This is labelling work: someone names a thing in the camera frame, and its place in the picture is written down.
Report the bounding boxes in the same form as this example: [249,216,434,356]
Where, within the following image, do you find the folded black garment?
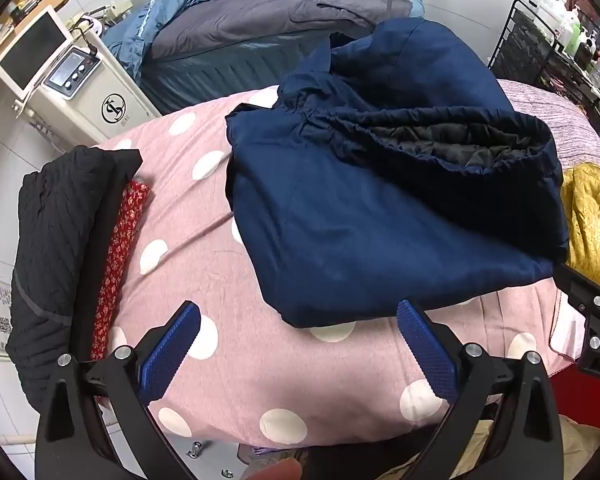
[5,145,144,413]

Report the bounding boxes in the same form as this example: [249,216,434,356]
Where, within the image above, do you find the navy blue jacket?
[224,17,571,331]

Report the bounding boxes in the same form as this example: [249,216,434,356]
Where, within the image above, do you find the white handheld device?
[67,2,131,36]

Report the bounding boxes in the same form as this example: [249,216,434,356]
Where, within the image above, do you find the white framed monitor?
[0,5,73,103]

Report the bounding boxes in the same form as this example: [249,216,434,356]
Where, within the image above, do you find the pink knitted blanket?
[495,79,600,186]

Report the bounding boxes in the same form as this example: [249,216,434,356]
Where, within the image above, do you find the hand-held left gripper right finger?
[396,299,564,480]

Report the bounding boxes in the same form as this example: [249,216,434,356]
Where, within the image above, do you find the person's left hand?
[247,459,303,480]

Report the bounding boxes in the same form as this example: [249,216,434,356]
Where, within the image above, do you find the black wire rack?
[487,0,600,126]

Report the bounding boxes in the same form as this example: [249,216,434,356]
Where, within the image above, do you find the row of bottles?
[535,0,600,81]

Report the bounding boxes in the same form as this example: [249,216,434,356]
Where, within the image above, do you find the mustard yellow cloth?
[560,162,600,301]

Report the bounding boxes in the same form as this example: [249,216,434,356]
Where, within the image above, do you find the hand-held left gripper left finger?
[34,300,203,480]

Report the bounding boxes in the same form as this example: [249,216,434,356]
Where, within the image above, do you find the khaki pants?
[380,410,600,480]

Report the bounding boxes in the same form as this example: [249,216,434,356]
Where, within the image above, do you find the beige machine with dials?
[12,27,163,146]

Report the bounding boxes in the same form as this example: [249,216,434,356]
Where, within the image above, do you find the dark teal bed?
[140,25,381,117]

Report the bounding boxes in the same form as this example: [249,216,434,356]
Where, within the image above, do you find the red floral cloth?
[90,180,153,361]

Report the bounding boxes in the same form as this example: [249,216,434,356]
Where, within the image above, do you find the pink polka dot blanket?
[92,85,586,448]

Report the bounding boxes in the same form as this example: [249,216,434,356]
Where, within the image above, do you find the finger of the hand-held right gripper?
[553,261,600,318]

